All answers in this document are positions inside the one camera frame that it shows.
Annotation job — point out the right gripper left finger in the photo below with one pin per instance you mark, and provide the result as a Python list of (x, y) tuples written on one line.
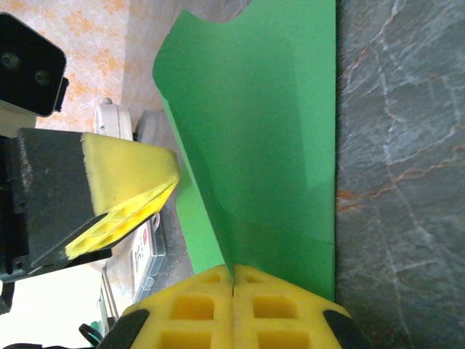
[(189, 316)]

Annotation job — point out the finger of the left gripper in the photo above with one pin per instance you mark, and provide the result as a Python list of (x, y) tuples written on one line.
[(109, 167), (123, 221)]

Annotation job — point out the white square dish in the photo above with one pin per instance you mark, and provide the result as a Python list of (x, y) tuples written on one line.
[(112, 123)]

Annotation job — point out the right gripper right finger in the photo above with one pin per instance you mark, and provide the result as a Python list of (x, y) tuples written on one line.
[(283, 316)]

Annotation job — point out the clear card badge holder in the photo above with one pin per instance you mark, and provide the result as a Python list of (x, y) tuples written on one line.
[(145, 254)]

